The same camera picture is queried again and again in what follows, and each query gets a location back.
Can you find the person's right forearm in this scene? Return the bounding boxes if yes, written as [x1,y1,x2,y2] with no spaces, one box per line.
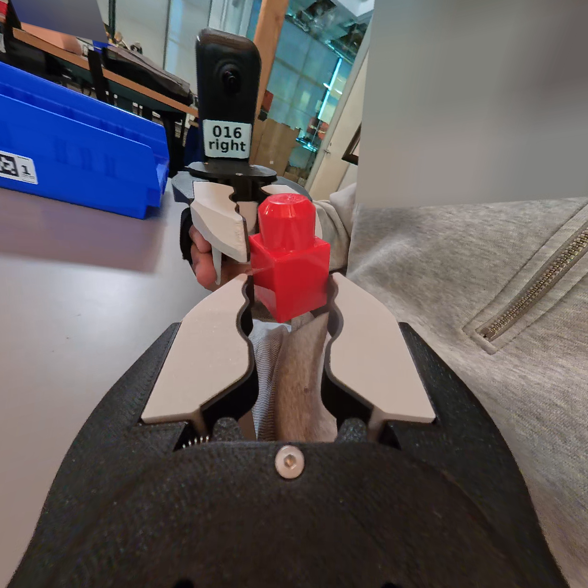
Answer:
[312,184,359,273]

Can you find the blue plastic bin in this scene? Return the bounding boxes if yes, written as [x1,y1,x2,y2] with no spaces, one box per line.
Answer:
[0,62,170,219]

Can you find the pink mannequin bust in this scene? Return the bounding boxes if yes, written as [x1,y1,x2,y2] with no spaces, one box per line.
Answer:
[21,23,92,55]

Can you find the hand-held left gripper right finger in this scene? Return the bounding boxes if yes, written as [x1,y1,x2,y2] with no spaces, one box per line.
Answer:
[322,272,437,439]

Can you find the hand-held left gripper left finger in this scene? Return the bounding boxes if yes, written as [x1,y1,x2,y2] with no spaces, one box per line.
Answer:
[140,276,259,437]

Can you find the person's right hand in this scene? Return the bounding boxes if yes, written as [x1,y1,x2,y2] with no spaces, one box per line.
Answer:
[180,209,249,291]

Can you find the red toy block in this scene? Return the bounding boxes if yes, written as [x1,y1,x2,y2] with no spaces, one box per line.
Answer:
[248,193,331,323]

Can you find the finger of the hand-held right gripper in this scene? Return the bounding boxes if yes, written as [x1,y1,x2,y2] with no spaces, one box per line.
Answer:
[190,181,249,285]
[261,183,324,238]

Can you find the wooden post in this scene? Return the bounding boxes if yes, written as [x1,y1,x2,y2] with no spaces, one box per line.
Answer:
[250,0,289,138]

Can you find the black bag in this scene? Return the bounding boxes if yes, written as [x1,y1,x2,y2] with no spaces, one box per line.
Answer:
[102,46,194,105]

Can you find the cardboard box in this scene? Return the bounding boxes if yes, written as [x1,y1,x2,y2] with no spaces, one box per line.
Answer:
[252,119,299,177]

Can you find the wooden table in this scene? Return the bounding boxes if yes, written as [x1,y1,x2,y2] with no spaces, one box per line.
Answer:
[0,28,199,138]

